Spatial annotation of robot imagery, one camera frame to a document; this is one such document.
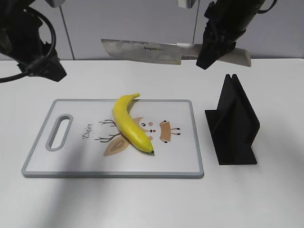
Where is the black knife stand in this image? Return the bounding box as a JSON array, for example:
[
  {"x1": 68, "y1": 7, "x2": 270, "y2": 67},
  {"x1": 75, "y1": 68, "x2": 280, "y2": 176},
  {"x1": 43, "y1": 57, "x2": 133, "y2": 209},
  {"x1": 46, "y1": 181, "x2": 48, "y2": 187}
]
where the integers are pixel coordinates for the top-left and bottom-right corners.
[{"x1": 205, "y1": 74, "x2": 260, "y2": 165}]

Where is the white-handled kitchen knife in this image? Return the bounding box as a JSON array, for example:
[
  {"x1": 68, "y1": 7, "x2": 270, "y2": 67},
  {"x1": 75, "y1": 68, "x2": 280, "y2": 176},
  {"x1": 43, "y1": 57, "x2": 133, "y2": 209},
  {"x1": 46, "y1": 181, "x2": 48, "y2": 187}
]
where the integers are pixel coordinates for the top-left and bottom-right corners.
[{"x1": 100, "y1": 39, "x2": 251, "y2": 67}]

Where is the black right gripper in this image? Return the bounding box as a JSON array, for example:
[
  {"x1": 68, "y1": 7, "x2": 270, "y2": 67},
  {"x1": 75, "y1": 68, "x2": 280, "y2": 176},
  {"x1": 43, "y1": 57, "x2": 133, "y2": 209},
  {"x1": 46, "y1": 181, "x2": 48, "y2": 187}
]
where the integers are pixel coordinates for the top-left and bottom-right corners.
[{"x1": 196, "y1": 0, "x2": 258, "y2": 70}]

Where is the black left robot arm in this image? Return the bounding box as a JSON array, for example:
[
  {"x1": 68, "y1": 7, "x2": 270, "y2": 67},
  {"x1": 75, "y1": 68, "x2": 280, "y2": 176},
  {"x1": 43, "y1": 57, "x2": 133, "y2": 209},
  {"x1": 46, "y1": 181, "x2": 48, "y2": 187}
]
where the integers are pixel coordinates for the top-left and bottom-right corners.
[{"x1": 0, "y1": 0, "x2": 67, "y2": 83}]

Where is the white grey-rimmed cutting board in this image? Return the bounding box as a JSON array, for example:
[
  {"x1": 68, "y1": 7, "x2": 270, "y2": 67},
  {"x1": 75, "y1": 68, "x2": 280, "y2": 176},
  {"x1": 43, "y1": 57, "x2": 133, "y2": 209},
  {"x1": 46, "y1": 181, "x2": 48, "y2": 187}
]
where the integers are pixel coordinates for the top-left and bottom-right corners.
[{"x1": 21, "y1": 99, "x2": 204, "y2": 178}]

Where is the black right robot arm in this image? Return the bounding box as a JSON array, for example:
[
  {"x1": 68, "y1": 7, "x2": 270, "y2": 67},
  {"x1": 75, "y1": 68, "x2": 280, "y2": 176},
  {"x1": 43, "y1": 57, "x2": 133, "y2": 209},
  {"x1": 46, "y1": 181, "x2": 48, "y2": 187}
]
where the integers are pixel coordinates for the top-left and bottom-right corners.
[{"x1": 196, "y1": 0, "x2": 277, "y2": 70}]

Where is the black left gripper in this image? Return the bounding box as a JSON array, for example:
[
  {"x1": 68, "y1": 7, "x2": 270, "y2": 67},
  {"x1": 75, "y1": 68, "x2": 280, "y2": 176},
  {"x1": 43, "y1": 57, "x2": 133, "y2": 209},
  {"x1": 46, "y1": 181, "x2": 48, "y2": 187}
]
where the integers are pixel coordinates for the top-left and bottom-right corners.
[{"x1": 0, "y1": 6, "x2": 67, "y2": 82}]

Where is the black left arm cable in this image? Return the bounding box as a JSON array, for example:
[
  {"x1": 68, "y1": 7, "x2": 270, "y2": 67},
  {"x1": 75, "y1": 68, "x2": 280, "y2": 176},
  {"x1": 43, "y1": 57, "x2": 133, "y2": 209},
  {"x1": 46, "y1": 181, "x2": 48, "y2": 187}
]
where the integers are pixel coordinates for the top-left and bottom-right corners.
[{"x1": 0, "y1": 6, "x2": 57, "y2": 83}]

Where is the yellow plastic banana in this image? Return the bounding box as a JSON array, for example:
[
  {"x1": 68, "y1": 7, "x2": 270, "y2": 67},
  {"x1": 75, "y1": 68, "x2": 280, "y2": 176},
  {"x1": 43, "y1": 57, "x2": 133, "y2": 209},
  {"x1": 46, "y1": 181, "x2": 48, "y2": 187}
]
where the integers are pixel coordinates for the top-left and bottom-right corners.
[{"x1": 113, "y1": 93, "x2": 154, "y2": 154}]

